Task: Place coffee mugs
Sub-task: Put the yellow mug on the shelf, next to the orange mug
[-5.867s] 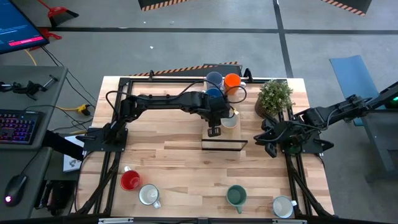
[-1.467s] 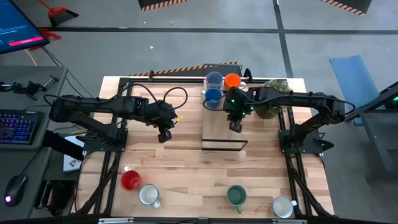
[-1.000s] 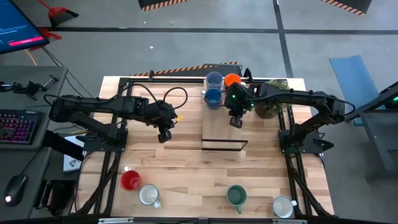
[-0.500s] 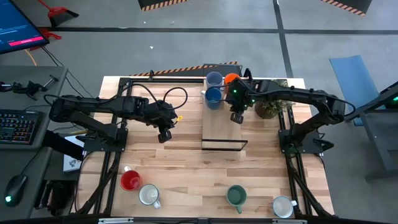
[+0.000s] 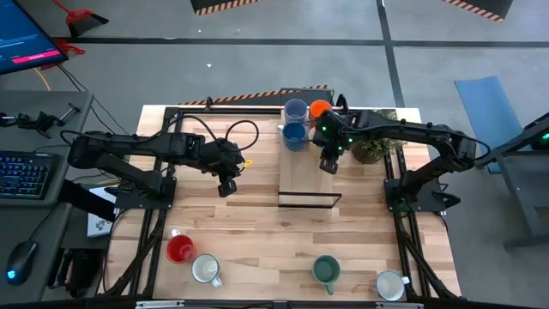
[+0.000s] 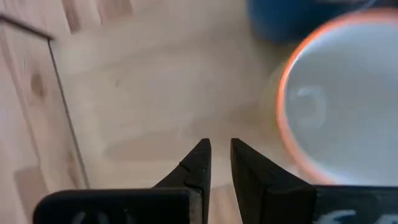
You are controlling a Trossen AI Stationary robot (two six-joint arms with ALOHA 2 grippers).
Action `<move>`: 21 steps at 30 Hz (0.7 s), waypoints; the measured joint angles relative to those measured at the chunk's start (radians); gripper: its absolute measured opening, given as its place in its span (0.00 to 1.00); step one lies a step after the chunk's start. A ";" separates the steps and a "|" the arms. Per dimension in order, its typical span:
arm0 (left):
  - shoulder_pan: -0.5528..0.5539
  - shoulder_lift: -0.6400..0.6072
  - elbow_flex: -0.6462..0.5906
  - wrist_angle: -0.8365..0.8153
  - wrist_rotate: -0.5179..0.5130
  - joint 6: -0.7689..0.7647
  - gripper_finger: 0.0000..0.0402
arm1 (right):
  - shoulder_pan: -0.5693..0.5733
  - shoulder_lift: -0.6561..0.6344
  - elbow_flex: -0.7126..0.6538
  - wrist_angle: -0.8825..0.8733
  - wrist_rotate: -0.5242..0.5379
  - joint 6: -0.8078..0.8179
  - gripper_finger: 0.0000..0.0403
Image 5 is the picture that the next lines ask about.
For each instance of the black backlit keyboard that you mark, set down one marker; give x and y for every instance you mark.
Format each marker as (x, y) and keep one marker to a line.
(25, 176)

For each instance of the red white patterned mug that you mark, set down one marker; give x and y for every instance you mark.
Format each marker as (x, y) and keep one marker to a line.
(180, 250)

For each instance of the black clamp mount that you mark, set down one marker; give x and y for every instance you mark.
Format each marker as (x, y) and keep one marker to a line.
(40, 122)

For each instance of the grey desk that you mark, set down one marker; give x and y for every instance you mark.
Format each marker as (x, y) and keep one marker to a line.
(25, 223)

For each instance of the red plastic tool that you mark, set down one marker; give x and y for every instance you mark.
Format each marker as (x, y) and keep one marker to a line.
(68, 46)

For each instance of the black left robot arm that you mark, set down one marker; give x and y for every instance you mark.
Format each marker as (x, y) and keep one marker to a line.
(141, 146)

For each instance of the white box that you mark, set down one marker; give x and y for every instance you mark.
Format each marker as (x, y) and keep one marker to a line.
(99, 224)

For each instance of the grey metal table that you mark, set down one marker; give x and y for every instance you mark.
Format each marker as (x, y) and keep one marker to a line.
(519, 184)

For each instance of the black table frame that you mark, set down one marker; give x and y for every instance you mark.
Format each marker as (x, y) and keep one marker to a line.
(171, 112)

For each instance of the green ceramic mug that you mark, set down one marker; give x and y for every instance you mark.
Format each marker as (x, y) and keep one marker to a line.
(326, 270)

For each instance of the yellow tag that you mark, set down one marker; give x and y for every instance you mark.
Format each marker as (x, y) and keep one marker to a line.
(248, 163)

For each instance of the white blue floral mug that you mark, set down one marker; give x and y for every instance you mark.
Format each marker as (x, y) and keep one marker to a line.
(206, 269)

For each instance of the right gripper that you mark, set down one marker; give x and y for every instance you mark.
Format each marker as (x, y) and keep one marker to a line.
(331, 151)

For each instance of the clear blue mug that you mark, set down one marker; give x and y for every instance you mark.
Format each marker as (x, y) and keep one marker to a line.
(296, 112)

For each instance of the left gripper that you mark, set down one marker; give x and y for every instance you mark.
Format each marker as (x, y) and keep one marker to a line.
(227, 165)

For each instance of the black hazard-striped block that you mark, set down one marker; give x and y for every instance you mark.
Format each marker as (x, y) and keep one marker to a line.
(206, 4)
(493, 6)

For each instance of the black stand leg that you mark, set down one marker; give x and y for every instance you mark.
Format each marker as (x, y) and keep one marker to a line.
(86, 201)

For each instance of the potted plant striped pot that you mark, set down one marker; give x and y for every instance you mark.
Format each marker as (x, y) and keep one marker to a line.
(369, 150)

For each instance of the black frame clamp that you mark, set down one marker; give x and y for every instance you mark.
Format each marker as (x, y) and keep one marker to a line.
(209, 102)
(342, 102)

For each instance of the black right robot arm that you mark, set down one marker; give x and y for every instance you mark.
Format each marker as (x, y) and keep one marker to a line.
(412, 131)

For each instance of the blue ceramic mug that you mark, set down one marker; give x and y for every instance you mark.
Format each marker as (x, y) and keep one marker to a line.
(294, 137)

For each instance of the red black dustpan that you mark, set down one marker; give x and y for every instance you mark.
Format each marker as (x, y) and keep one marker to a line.
(81, 19)

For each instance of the black hazard-striped ramp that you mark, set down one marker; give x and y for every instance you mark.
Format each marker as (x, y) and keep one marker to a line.
(300, 95)

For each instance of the blue floor mat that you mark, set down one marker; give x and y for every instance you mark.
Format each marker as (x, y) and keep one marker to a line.
(489, 116)

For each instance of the computer monitor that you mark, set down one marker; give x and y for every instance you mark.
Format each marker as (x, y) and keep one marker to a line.
(25, 38)

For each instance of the black computer mouse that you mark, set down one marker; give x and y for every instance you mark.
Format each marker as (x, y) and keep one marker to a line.
(21, 262)

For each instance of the silver metal bracket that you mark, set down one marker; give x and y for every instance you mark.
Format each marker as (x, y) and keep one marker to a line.
(161, 304)
(399, 305)

